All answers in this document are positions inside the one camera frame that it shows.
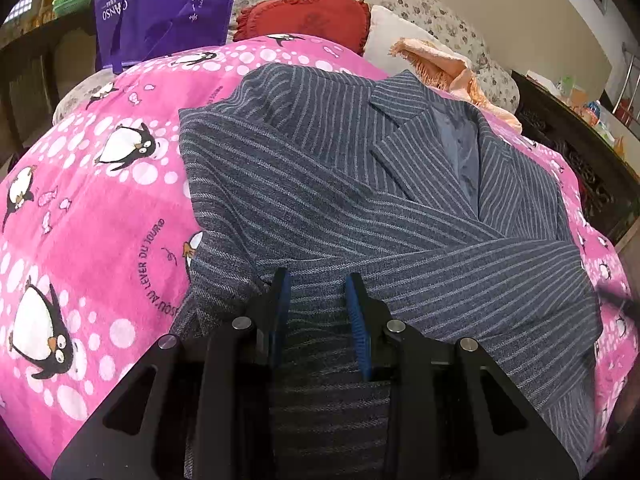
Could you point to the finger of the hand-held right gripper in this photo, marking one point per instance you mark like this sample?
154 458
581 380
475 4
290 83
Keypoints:
620 301

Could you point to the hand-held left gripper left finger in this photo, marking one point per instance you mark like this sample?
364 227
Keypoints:
285 300

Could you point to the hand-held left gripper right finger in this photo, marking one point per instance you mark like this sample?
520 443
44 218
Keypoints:
354 310

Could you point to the grey striped suit jacket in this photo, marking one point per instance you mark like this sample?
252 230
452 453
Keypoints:
325 185

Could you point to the dark carved wooden cabinet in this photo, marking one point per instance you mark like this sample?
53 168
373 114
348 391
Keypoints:
565 125

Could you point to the pink penguin print blanket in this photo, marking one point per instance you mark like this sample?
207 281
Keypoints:
100 260

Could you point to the metal rack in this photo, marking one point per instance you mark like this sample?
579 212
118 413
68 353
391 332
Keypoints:
631 75

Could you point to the peach fringed cloth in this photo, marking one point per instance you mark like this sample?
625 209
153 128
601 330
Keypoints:
450 67

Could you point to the red fringed cushion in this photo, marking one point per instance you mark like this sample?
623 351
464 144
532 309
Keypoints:
300 17

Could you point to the white pillow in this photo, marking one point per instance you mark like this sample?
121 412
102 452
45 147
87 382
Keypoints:
390 25

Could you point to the purple fabric bag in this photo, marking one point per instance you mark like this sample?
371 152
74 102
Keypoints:
165 5

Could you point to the dark wooden shelf unit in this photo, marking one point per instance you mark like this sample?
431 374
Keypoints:
45 70

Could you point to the green plastic basket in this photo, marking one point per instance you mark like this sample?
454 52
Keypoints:
72 4

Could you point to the window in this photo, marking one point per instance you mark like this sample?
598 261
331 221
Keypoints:
27 0

